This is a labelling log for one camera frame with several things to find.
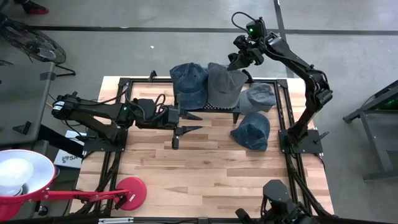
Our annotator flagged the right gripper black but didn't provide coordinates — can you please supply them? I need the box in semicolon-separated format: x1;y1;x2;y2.
226;34;265;72

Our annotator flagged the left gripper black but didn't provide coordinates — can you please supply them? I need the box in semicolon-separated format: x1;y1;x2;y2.
167;93;204;151

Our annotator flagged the grey baseball cap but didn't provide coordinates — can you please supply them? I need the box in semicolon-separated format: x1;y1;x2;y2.
206;62;249;109
238;82;277;116

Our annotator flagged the dark blue denim cap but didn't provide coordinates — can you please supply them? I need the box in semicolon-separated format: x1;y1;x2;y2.
229;111;271;152
169;62;210;110

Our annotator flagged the black perforated metal rack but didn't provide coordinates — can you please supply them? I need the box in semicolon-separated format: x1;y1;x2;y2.
173;102;241;124

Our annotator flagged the red desk lamp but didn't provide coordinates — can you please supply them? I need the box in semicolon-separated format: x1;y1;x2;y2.
0;149;147;222

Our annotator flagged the white printed box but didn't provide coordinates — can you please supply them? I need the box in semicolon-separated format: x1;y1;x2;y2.
53;130;84;169

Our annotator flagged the black support beam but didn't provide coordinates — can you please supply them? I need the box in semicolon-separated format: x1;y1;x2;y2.
37;124;85;158

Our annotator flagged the black device green light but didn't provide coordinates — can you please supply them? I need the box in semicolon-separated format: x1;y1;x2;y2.
374;80;398;110

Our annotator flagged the grey side table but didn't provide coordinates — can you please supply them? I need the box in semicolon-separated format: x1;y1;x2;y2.
0;62;55;147

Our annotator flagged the black floor fan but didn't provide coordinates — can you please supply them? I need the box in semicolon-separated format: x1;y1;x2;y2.
0;14;77;77

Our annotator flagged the white light bulb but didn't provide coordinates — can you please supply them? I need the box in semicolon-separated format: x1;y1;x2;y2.
0;157;34;197

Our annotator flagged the person's shoe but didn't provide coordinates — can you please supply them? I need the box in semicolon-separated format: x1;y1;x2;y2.
14;0;50;16

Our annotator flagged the black aluminium table frame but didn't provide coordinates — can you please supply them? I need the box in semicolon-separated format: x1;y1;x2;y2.
73;76;335;218

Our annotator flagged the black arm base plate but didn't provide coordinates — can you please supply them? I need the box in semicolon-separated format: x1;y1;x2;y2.
83;128;128;152
278;129;330;155

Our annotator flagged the silver metal bracket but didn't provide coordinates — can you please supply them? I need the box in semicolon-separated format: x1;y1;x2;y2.
98;217;134;224

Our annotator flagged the grey metal desk frame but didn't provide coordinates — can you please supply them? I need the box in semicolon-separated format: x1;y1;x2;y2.
343;79;398;181

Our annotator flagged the black table bracket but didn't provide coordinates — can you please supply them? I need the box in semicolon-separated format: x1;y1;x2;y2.
12;121;32;136

